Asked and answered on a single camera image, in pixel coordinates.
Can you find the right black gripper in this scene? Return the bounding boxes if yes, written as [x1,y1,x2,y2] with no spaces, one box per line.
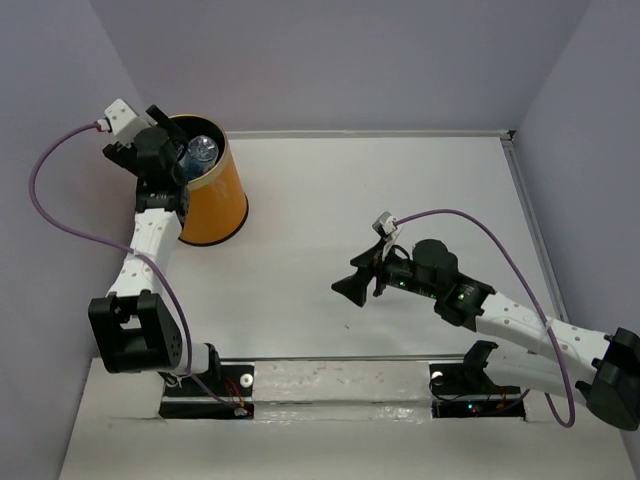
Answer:
[330,239,439,307]

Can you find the blue label plastic bottle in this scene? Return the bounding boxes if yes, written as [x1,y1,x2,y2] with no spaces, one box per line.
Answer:
[181,135,220,181]

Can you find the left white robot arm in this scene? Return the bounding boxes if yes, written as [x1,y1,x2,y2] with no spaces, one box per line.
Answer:
[88,99,222,395]

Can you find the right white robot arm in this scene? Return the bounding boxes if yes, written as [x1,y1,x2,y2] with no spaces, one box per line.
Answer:
[331,239,639,431]

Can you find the orange cylindrical bin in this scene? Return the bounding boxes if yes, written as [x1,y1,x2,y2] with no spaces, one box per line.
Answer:
[171,114,249,247]

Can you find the white cardboard front panel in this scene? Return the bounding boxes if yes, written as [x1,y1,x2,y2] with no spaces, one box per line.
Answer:
[61,360,634,479]

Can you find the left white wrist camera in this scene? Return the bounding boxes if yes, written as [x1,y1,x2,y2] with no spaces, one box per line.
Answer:
[97,98,151,146]

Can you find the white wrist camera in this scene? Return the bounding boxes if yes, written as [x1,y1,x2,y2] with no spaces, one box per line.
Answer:
[97,98,151,146]
[372,211,402,260]

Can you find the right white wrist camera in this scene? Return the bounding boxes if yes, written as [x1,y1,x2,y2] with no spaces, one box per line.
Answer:
[372,211,402,260]

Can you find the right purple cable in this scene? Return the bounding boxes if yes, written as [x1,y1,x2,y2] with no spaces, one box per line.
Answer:
[394,209,576,429]

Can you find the purple cable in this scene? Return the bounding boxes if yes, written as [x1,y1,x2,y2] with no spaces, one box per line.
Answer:
[394,209,576,429]
[28,123,251,416]

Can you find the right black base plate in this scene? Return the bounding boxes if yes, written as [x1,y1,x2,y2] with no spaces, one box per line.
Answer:
[428,363,526,420]

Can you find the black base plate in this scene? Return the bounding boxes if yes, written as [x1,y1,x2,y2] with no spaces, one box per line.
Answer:
[428,363,526,420]
[158,361,256,420]

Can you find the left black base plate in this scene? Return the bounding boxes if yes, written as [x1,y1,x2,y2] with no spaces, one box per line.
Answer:
[158,361,256,420]

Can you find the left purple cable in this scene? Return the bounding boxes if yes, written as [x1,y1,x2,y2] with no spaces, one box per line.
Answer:
[28,123,251,416]

